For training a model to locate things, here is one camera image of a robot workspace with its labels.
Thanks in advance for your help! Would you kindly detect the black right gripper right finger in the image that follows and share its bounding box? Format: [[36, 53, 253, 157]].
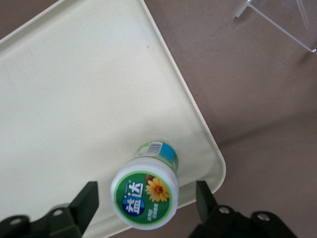
[[187, 180, 298, 238]]

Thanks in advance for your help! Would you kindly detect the green gum bottle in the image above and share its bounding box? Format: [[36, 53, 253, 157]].
[[109, 141, 180, 230]]

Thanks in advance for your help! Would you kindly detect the beige plastic tray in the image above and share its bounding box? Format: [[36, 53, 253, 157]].
[[0, 0, 227, 238]]

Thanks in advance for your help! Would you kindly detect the clear acrylic tiered stand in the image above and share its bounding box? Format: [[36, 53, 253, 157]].
[[234, 0, 317, 54]]

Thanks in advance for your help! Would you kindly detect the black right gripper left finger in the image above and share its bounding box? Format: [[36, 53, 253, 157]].
[[0, 180, 100, 238]]

